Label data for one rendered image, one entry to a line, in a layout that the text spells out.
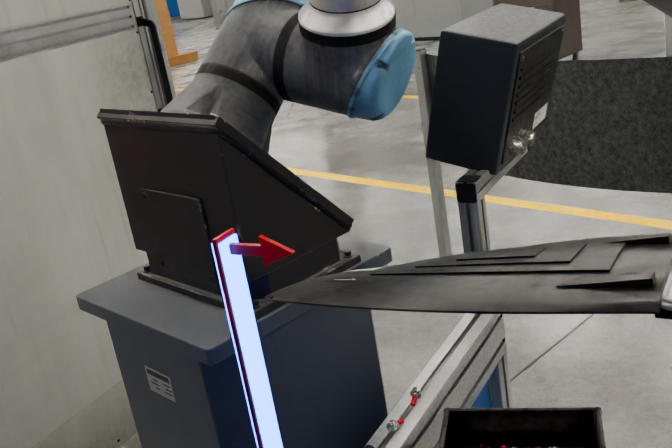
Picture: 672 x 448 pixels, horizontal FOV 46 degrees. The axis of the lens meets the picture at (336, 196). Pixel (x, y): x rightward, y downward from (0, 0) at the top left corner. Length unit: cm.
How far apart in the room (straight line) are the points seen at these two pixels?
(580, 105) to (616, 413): 91
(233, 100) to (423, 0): 968
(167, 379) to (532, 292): 63
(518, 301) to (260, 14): 65
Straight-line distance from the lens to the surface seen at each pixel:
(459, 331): 110
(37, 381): 239
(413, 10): 1075
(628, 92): 243
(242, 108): 97
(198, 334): 91
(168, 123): 91
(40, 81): 235
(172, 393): 101
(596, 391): 255
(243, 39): 100
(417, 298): 46
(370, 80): 91
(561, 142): 256
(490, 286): 47
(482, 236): 110
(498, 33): 111
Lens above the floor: 138
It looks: 17 degrees down
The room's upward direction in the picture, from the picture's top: 10 degrees counter-clockwise
